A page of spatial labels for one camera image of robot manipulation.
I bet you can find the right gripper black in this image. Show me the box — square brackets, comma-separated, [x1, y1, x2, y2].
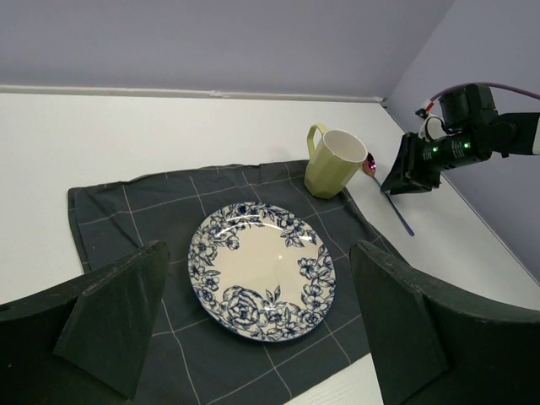
[381, 132, 468, 195]

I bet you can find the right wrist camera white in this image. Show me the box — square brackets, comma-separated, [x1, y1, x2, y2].
[415, 100, 446, 142]

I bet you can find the blue floral plate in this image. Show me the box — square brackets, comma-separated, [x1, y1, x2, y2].
[187, 202, 337, 343]

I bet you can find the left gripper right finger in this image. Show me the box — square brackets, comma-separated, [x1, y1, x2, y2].
[350, 240, 539, 404]

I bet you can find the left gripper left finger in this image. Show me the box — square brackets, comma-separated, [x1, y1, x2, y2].
[1, 241, 170, 404]

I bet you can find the iridescent pink blue spoon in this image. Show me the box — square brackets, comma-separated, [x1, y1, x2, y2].
[363, 152, 415, 237]

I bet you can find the pale green mug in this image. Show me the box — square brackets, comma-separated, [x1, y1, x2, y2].
[304, 124, 368, 199]

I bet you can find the dark checked cloth napkin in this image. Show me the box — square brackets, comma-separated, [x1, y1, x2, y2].
[68, 160, 394, 404]

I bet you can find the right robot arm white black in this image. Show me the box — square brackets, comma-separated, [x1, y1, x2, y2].
[381, 83, 539, 195]

